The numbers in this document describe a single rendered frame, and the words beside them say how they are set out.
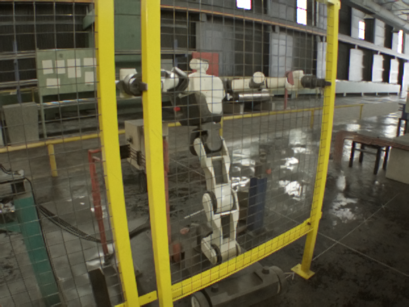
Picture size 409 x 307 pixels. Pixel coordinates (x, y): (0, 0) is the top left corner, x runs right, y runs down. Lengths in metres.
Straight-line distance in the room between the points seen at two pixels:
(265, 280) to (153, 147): 1.13
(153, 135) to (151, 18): 0.39
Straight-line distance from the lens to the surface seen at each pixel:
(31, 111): 6.59
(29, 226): 1.72
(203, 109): 1.70
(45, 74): 6.85
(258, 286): 1.79
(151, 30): 0.98
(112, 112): 0.93
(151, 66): 0.97
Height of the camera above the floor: 1.39
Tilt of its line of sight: 16 degrees down
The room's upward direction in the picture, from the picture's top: straight up
